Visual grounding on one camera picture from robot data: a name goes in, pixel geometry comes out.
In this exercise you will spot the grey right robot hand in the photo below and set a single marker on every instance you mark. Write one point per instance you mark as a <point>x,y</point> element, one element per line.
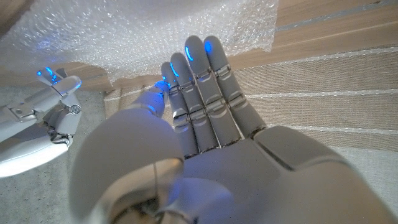
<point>40,102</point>

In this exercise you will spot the clear bubble wrap sheet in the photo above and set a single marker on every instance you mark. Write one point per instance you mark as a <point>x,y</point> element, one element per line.
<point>140,31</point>

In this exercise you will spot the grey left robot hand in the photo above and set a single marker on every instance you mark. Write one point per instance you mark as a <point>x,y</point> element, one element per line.
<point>233,174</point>

